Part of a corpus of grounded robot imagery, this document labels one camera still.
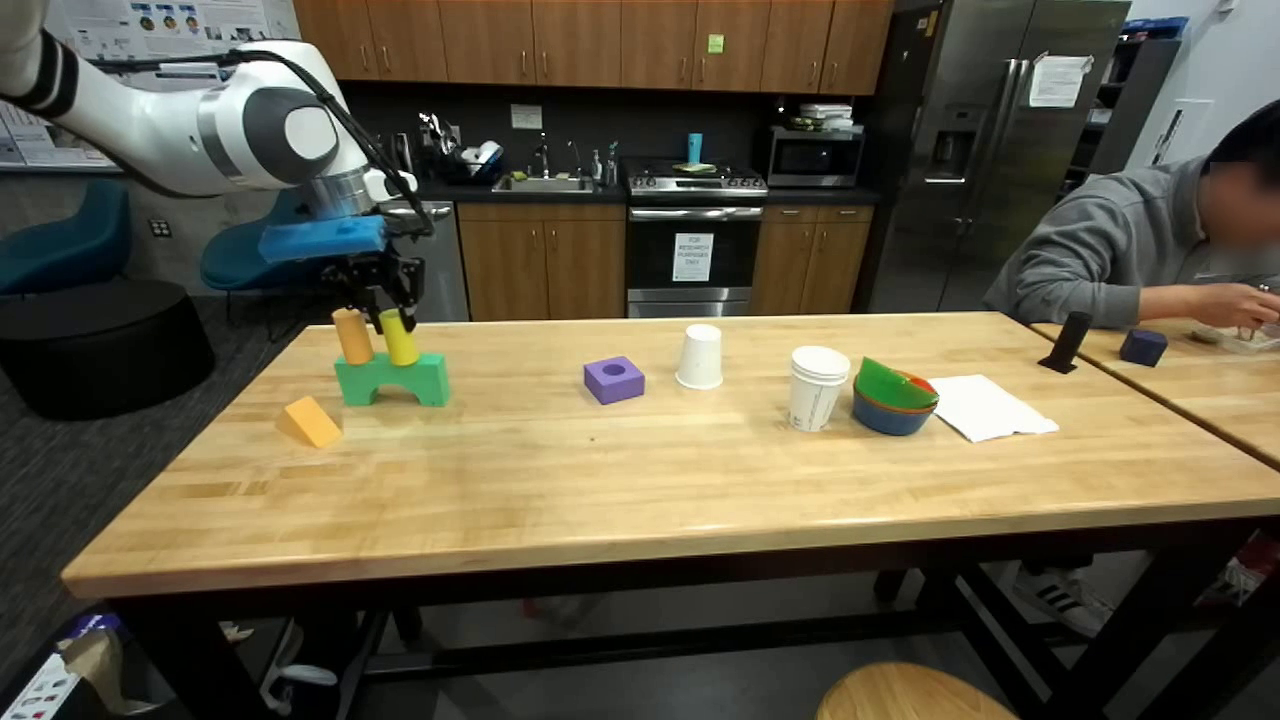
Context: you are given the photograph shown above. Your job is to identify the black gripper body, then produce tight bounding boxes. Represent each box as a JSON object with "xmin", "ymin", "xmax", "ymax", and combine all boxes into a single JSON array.
[{"xmin": 314, "ymin": 243, "xmax": 432, "ymax": 321}]

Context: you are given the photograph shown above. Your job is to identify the natural wooden cylinder block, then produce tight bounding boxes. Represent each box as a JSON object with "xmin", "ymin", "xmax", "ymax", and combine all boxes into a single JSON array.
[{"xmin": 327, "ymin": 306, "xmax": 378, "ymax": 370}]

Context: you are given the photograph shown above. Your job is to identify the wooden triangle wedge block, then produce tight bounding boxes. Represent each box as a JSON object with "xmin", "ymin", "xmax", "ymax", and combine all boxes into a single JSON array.
[{"xmin": 281, "ymin": 392, "xmax": 343, "ymax": 452}]

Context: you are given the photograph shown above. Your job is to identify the butcher block table black legs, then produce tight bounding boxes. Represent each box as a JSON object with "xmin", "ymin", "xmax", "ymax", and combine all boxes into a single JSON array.
[{"xmin": 60, "ymin": 310, "xmax": 1280, "ymax": 720}]

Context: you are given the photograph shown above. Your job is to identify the stainless steel dishwasher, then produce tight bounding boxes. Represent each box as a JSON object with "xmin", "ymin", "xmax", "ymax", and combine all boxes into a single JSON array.
[{"xmin": 375, "ymin": 196, "xmax": 472, "ymax": 327}]

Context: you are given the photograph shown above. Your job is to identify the blue foam wrist pad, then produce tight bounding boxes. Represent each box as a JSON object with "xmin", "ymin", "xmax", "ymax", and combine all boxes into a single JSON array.
[{"xmin": 253, "ymin": 213, "xmax": 390, "ymax": 270}]

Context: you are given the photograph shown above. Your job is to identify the teal lounge chair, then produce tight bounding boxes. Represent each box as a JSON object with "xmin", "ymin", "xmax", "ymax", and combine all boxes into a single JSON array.
[
  {"xmin": 195, "ymin": 183, "xmax": 336, "ymax": 300},
  {"xmin": 0, "ymin": 182, "xmax": 141, "ymax": 300}
]

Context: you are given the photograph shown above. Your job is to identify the wide wooden base cabinet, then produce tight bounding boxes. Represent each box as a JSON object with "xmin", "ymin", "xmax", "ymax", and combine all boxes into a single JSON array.
[{"xmin": 454, "ymin": 196, "xmax": 630, "ymax": 326}]

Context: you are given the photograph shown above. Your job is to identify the dish rack with dishes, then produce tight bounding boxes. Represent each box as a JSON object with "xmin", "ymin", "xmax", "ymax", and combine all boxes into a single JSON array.
[{"xmin": 412, "ymin": 109, "xmax": 510, "ymax": 187}]

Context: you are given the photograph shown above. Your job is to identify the chrome sink faucet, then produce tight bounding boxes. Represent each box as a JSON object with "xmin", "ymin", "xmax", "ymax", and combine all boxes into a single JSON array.
[{"xmin": 526, "ymin": 124, "xmax": 558, "ymax": 183}]

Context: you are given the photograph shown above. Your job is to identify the purple foam cube with hole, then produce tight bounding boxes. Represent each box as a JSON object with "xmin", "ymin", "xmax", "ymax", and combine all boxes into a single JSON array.
[{"xmin": 580, "ymin": 353, "xmax": 653, "ymax": 408}]

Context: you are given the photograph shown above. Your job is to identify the black round ottoman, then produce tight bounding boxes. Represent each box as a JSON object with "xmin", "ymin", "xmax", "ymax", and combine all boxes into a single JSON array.
[{"xmin": 0, "ymin": 278, "xmax": 219, "ymax": 426}]

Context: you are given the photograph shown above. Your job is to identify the small white printed notice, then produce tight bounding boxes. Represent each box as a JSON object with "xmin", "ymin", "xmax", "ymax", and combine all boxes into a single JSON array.
[{"xmin": 667, "ymin": 229, "xmax": 720, "ymax": 289}]

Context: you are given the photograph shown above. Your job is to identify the plain white paper cup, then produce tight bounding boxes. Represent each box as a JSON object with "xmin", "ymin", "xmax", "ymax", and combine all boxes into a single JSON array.
[{"xmin": 672, "ymin": 321, "xmax": 729, "ymax": 398}]

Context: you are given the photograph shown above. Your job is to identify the black and steel oven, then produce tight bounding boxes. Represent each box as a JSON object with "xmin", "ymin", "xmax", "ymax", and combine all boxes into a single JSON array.
[{"xmin": 624, "ymin": 164, "xmax": 770, "ymax": 321}]

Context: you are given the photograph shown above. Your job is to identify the narrow wooden base cabinet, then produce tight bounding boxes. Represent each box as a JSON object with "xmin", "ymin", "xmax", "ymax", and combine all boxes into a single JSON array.
[{"xmin": 750, "ymin": 199, "xmax": 881, "ymax": 316}]

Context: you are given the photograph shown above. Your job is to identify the ribbed white cup stack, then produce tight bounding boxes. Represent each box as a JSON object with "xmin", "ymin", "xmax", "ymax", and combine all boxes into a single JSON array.
[{"xmin": 782, "ymin": 343, "xmax": 854, "ymax": 438}]

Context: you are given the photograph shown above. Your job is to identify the steel microwave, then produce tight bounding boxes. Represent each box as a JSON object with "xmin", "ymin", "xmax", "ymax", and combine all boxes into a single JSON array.
[{"xmin": 763, "ymin": 122, "xmax": 867, "ymax": 194}]

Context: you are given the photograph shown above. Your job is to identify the white and brown bag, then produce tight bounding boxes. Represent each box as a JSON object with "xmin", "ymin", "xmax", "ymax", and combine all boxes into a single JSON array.
[{"xmin": 0, "ymin": 608, "xmax": 141, "ymax": 720}]

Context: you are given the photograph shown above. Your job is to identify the white paper napkin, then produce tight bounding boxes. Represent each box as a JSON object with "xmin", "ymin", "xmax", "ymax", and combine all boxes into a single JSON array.
[{"xmin": 929, "ymin": 371, "xmax": 1063, "ymax": 447}]

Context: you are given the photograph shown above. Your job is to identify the stainless steel refrigerator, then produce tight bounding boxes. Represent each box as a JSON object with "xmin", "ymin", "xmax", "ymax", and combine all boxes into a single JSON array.
[{"xmin": 854, "ymin": 0, "xmax": 1135, "ymax": 316}]

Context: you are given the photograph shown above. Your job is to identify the wooden stool with orange legs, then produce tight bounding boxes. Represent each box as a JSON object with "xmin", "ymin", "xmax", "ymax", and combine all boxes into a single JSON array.
[{"xmin": 812, "ymin": 660, "xmax": 1020, "ymax": 720}]

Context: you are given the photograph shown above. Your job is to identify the black phone stand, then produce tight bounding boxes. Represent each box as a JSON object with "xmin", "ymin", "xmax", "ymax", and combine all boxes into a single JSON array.
[{"xmin": 1036, "ymin": 313, "xmax": 1094, "ymax": 376}]

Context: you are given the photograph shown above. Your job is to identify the large white printed notice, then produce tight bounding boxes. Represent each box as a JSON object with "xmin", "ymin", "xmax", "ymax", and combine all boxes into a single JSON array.
[{"xmin": 1025, "ymin": 52, "xmax": 1101, "ymax": 114}]

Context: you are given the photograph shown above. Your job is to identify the person in grey hoodie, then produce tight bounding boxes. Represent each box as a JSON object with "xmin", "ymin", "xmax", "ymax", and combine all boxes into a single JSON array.
[{"xmin": 985, "ymin": 96, "xmax": 1280, "ymax": 338}]

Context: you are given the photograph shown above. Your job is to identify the white sneaker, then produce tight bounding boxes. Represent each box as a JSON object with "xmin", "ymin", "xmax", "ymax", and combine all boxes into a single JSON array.
[{"xmin": 1015, "ymin": 561, "xmax": 1111, "ymax": 646}]

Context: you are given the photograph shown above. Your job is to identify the small dark blue box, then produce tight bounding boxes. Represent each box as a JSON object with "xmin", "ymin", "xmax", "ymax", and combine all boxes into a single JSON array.
[{"xmin": 1115, "ymin": 327, "xmax": 1171, "ymax": 371}]

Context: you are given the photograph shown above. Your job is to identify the wooden side table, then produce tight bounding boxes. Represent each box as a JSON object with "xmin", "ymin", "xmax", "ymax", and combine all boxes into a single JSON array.
[{"xmin": 1026, "ymin": 313, "xmax": 1280, "ymax": 472}]

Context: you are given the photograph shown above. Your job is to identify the white bowl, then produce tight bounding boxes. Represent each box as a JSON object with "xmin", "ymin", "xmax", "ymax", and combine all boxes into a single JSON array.
[{"xmin": 1191, "ymin": 271, "xmax": 1280, "ymax": 356}]

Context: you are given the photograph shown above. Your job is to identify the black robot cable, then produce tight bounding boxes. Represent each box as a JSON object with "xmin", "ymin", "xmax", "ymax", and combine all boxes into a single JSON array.
[{"xmin": 94, "ymin": 42, "xmax": 439, "ymax": 247}]

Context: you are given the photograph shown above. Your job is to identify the wooden wall cabinets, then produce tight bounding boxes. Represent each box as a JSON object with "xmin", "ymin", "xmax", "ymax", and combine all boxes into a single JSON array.
[{"xmin": 292, "ymin": 0, "xmax": 896, "ymax": 102}]

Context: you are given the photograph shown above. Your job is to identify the white printed wall poster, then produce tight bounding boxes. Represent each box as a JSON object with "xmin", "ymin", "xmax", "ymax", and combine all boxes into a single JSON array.
[{"xmin": 43, "ymin": 0, "xmax": 303, "ymax": 63}]

